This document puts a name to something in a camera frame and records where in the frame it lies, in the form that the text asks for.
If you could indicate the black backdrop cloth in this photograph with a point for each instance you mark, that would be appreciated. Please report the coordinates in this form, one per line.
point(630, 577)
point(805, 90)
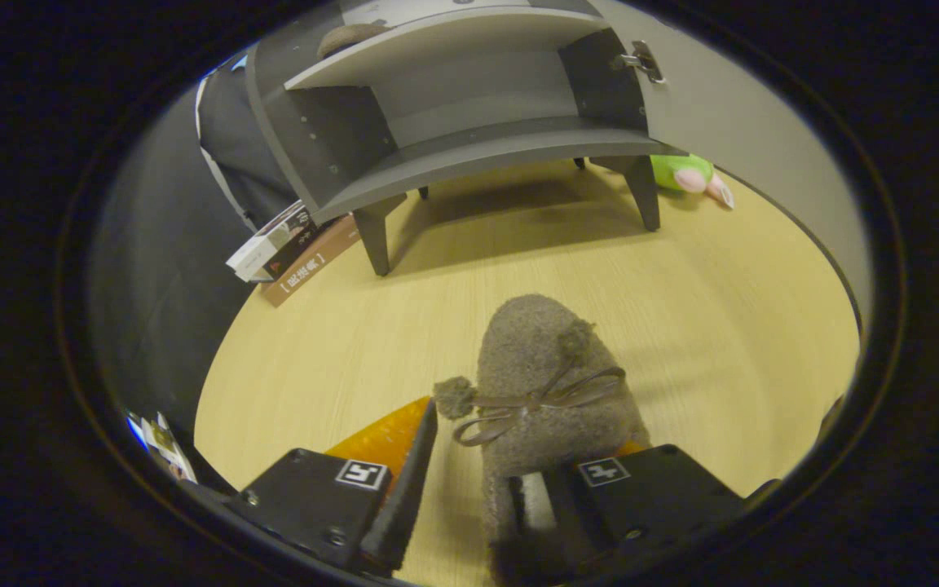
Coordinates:
point(160, 285)

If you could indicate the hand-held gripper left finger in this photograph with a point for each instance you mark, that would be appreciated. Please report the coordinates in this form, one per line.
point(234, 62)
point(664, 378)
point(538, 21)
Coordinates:
point(408, 505)

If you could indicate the green and pink plush toy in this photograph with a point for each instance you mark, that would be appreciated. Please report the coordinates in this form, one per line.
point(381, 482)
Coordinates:
point(673, 171)

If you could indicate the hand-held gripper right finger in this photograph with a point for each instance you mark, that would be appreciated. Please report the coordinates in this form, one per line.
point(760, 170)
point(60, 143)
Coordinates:
point(665, 497)

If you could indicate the colourful printed sheet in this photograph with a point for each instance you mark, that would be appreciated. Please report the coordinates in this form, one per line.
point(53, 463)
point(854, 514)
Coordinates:
point(166, 444)

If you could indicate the metal cabinet hinge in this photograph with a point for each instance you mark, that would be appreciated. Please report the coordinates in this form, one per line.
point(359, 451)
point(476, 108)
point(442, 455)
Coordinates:
point(641, 61)

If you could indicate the brown fuzzy shoe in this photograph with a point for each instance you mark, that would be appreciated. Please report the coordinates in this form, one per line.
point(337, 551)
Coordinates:
point(351, 37)
point(535, 350)

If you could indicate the grey shoe cabinet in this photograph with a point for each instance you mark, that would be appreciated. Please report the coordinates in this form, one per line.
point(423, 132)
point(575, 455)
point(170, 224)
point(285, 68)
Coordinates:
point(469, 151)

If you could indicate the black book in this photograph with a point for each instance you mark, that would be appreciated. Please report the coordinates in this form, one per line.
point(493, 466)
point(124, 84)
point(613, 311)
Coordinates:
point(298, 249)

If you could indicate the brown book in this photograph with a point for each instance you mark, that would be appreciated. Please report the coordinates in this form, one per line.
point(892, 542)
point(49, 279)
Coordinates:
point(315, 265)

